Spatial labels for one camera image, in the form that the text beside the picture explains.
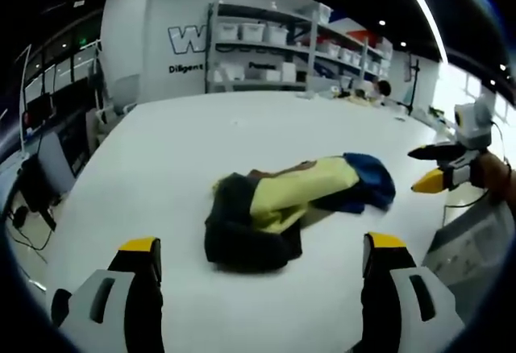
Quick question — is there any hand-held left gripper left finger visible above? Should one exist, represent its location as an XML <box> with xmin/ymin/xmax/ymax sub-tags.
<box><xmin>51</xmin><ymin>236</ymin><xmax>164</xmax><ymax>353</ymax></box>

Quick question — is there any white office chair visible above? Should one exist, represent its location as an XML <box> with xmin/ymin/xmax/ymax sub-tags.
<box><xmin>106</xmin><ymin>74</ymin><xmax>140</xmax><ymax>114</ymax></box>

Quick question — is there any white ceiling light strip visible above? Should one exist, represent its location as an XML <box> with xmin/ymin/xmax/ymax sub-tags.
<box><xmin>393</xmin><ymin>0</ymin><xmax>451</xmax><ymax>64</ymax></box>

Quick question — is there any grey office chair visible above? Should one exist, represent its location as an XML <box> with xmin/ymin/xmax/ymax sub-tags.
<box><xmin>38</xmin><ymin>131</ymin><xmax>77</xmax><ymax>181</ymax></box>

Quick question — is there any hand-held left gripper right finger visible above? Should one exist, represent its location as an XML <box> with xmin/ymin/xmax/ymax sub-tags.
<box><xmin>360</xmin><ymin>231</ymin><xmax>464</xmax><ymax>353</ymax></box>

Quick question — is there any black tripod stand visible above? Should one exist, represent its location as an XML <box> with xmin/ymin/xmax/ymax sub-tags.
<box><xmin>406</xmin><ymin>56</ymin><xmax>422</xmax><ymax>117</ymax></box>

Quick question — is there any person's right hand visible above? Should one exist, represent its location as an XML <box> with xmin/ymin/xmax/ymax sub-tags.
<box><xmin>481</xmin><ymin>152</ymin><xmax>516</xmax><ymax>203</ymax></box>

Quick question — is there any black office chair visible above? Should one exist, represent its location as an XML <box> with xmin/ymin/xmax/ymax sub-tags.
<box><xmin>15</xmin><ymin>158</ymin><xmax>62</xmax><ymax>231</ymax></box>

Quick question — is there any grey translucent plastic bin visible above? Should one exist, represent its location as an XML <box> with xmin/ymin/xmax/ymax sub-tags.
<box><xmin>422</xmin><ymin>198</ymin><xmax>516</xmax><ymax>292</ymax></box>

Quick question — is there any grey metal shelf rack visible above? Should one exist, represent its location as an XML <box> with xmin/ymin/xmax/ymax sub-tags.
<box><xmin>205</xmin><ymin>0</ymin><xmax>394</xmax><ymax>94</ymax></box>

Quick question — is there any pale yellow cloth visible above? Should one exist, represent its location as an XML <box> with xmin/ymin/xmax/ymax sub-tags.
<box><xmin>338</xmin><ymin>90</ymin><xmax>382</xmax><ymax>108</ymax></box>

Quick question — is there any black computer monitor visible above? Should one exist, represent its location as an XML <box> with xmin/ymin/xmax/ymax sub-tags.
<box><xmin>23</xmin><ymin>93</ymin><xmax>53</xmax><ymax>127</ymax></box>

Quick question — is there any yellow black blue garment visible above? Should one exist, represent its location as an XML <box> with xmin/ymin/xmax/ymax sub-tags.
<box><xmin>203</xmin><ymin>152</ymin><xmax>397</xmax><ymax>276</ymax></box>

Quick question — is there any black floor cable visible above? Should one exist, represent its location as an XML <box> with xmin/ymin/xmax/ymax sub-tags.
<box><xmin>6</xmin><ymin>206</ymin><xmax>53</xmax><ymax>266</ymax></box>

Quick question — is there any row of white storage bins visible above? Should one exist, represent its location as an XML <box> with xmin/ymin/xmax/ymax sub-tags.
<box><xmin>215</xmin><ymin>21</ymin><xmax>394</xmax><ymax>82</ymax></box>

